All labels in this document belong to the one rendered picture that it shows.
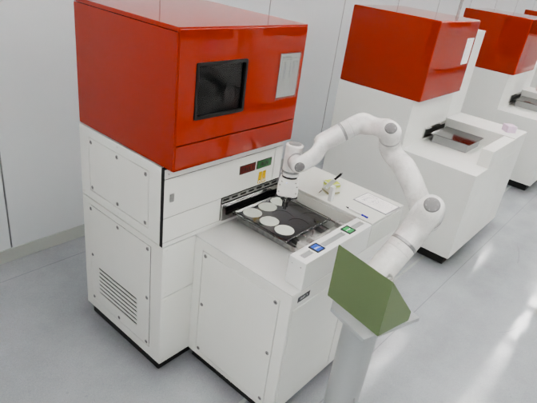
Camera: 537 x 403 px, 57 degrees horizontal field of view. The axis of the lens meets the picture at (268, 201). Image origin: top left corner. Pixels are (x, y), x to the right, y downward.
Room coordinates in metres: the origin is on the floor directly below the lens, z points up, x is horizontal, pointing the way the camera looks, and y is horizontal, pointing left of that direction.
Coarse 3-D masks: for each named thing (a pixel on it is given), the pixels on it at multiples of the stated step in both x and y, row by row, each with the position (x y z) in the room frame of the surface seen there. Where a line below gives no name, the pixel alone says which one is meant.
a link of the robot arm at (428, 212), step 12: (420, 204) 1.81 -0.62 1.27; (432, 204) 1.80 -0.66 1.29; (444, 204) 1.82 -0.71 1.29; (408, 216) 1.82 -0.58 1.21; (420, 216) 1.79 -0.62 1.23; (432, 216) 1.77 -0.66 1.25; (408, 228) 1.79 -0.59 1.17; (420, 228) 1.78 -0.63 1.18; (432, 228) 1.77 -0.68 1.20; (408, 240) 1.76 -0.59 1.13; (420, 240) 1.77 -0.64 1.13
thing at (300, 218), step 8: (264, 200) 2.40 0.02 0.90; (256, 208) 2.29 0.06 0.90; (280, 208) 2.33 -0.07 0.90; (288, 208) 2.34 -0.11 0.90; (296, 208) 2.36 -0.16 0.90; (304, 208) 2.37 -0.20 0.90; (264, 216) 2.22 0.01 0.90; (272, 216) 2.23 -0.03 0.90; (280, 216) 2.24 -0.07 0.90; (288, 216) 2.25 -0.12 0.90; (296, 216) 2.26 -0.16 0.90; (304, 216) 2.28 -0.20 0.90; (312, 216) 2.29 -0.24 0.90; (320, 216) 2.30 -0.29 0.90; (280, 224) 2.16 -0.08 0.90; (288, 224) 2.17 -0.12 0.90; (296, 224) 2.18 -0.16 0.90; (304, 224) 2.19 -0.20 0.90; (312, 224) 2.20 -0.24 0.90; (272, 232) 2.07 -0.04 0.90; (296, 232) 2.10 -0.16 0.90
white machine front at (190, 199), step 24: (192, 168) 2.04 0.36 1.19; (216, 168) 2.16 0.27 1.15; (240, 168) 2.29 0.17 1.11; (264, 168) 2.44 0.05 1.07; (168, 192) 1.93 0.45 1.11; (192, 192) 2.04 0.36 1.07; (216, 192) 2.17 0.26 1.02; (168, 216) 1.93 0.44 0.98; (192, 216) 2.05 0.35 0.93; (216, 216) 2.18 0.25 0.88; (168, 240) 1.94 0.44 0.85
